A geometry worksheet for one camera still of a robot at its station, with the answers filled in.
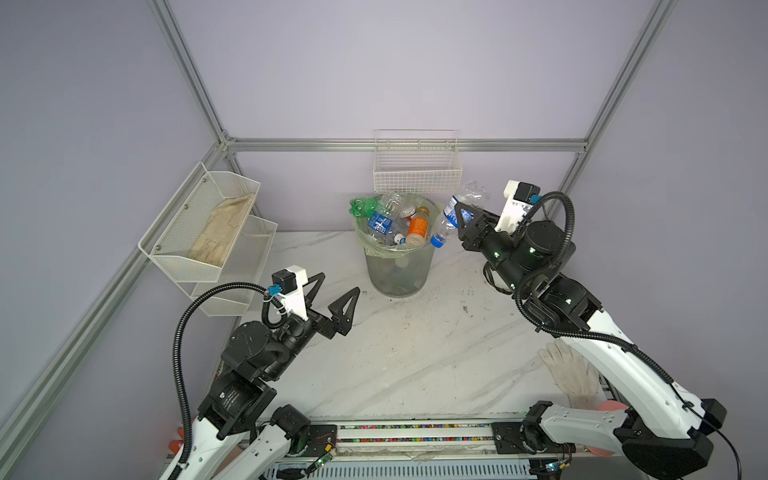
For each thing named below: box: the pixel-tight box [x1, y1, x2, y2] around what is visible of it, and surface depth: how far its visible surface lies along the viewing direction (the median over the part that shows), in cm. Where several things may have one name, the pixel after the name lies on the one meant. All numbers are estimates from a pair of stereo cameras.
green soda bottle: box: [349, 198, 377, 218], surface depth 85 cm
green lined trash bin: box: [352, 208, 441, 297], surface depth 91 cm
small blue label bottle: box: [368, 192, 407, 245], surface depth 84 cm
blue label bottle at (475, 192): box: [430, 180, 489, 248], surface depth 60 cm
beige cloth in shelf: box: [187, 194, 255, 265], surface depth 80 cm
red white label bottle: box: [400, 206, 416, 222], surface depth 96 cm
